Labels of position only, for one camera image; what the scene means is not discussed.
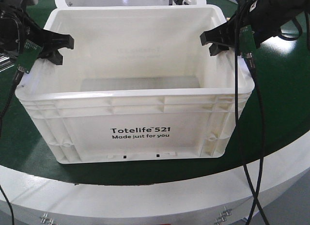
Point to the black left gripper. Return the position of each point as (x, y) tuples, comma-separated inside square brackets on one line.
[(16, 26)]

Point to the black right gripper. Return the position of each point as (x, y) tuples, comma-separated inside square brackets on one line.
[(264, 16)]

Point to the white plastic tote box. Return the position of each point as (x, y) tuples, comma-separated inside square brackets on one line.
[(138, 85)]

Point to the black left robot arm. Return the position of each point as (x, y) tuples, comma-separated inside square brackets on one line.
[(16, 27)]

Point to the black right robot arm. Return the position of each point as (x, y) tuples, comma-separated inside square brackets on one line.
[(264, 16)]

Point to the green left circuit board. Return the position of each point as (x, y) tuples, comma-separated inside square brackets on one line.
[(27, 58)]

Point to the green circuit board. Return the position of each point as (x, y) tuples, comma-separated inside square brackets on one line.
[(27, 58), (246, 41)]

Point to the green right circuit board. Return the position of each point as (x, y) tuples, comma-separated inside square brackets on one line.
[(246, 41)]

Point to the steel conveyor rollers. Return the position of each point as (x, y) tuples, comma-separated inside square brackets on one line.
[(7, 61)]

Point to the white outer table rim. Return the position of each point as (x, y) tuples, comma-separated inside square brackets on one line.
[(174, 192)]

